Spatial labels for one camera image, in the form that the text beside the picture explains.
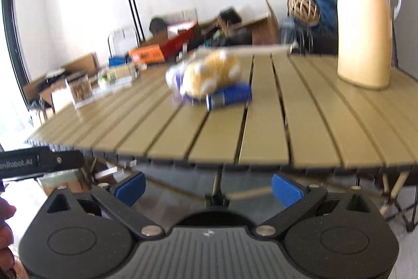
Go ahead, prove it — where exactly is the blue drink can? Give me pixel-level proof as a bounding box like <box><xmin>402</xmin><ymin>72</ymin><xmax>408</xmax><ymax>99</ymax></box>
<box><xmin>206</xmin><ymin>83</ymin><xmax>253</xmax><ymax>111</ymax></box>

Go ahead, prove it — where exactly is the person's left hand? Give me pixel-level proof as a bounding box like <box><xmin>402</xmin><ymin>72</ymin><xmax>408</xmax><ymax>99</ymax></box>
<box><xmin>0</xmin><ymin>199</ymin><xmax>17</xmax><ymax>266</ymax></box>

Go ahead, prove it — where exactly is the black window frame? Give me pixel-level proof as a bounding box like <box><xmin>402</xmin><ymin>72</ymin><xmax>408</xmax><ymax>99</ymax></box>
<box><xmin>0</xmin><ymin>0</ymin><xmax>30</xmax><ymax>96</ymax></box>

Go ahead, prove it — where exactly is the printed paper sheet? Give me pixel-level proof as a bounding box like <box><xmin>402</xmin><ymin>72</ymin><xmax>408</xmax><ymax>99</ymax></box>
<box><xmin>73</xmin><ymin>89</ymin><xmax>110</xmax><ymax>110</ymax></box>

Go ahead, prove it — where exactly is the small tan carton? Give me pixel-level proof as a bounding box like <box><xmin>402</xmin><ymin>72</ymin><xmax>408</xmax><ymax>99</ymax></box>
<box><xmin>108</xmin><ymin>65</ymin><xmax>138</xmax><ymax>85</ymax></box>

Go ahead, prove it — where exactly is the black woven bag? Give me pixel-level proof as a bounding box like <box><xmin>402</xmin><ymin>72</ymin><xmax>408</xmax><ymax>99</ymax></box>
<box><xmin>219</xmin><ymin>7</ymin><xmax>244</xmax><ymax>28</ymax></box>

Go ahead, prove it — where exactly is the yellow plush toy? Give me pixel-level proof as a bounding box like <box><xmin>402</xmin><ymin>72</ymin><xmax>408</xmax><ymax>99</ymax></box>
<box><xmin>176</xmin><ymin>50</ymin><xmax>242</xmax><ymax>100</ymax></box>

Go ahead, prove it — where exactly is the orange cardboard tray box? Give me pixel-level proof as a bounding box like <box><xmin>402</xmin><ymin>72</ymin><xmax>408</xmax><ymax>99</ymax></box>
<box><xmin>128</xmin><ymin>21</ymin><xmax>200</xmax><ymax>65</ymax></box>

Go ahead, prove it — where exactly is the clear jar of snacks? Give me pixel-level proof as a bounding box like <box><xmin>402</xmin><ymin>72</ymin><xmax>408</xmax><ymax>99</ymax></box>
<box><xmin>65</xmin><ymin>73</ymin><xmax>94</xmax><ymax>108</ymax></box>

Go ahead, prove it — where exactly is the wicker ball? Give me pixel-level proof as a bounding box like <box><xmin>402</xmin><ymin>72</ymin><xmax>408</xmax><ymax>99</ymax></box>
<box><xmin>287</xmin><ymin>0</ymin><xmax>321</xmax><ymax>26</ymax></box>

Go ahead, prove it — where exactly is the black trolley handle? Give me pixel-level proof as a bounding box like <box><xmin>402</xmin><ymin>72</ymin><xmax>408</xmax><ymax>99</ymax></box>
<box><xmin>118</xmin><ymin>0</ymin><xmax>146</xmax><ymax>46</ymax></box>

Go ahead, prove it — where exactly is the yellow thermos jug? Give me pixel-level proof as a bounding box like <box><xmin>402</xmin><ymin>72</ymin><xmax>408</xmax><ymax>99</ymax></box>
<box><xmin>336</xmin><ymin>0</ymin><xmax>403</xmax><ymax>90</ymax></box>

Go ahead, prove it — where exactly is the purple drawstring pouch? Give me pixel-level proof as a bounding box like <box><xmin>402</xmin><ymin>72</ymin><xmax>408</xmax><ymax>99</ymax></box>
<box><xmin>165</xmin><ymin>65</ymin><xmax>190</xmax><ymax>104</ymax></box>

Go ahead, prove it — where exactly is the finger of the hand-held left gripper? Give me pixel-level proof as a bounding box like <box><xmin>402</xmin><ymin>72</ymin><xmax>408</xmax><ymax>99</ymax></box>
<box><xmin>36</xmin><ymin>150</ymin><xmax>84</xmax><ymax>174</ymax></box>

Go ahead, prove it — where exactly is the black tripod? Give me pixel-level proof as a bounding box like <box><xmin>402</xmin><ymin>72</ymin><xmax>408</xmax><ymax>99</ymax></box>
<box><xmin>385</xmin><ymin>0</ymin><xmax>400</xmax><ymax>67</ymax></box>

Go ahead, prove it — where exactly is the dark blue cloth bag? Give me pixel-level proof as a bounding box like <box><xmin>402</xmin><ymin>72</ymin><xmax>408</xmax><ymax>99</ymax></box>
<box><xmin>302</xmin><ymin>0</ymin><xmax>340</xmax><ymax>34</ymax></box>

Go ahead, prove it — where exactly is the olive folding slat table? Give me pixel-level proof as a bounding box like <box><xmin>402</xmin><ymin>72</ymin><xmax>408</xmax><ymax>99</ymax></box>
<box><xmin>24</xmin><ymin>52</ymin><xmax>418</xmax><ymax>217</ymax></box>

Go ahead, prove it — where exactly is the open brown cardboard box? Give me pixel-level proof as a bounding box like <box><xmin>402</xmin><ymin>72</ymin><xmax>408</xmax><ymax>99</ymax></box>
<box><xmin>251</xmin><ymin>0</ymin><xmax>281</xmax><ymax>44</ymax></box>

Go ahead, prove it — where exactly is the grey blue bottle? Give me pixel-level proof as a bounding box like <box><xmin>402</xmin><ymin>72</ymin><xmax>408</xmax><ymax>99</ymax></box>
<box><xmin>281</xmin><ymin>18</ymin><xmax>296</xmax><ymax>44</ymax></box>

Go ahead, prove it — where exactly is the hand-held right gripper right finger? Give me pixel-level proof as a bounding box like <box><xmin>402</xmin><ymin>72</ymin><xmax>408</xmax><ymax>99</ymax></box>
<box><xmin>251</xmin><ymin>172</ymin><xmax>374</xmax><ymax>238</ymax></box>

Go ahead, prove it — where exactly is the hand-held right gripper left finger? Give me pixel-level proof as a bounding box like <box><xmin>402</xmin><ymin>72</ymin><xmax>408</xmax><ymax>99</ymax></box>
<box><xmin>46</xmin><ymin>172</ymin><xmax>165</xmax><ymax>238</ymax></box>

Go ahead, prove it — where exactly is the white metal tube frame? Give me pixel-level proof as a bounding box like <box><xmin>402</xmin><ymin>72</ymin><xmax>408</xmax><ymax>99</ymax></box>
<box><xmin>108</xmin><ymin>27</ymin><xmax>139</xmax><ymax>57</ymax></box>

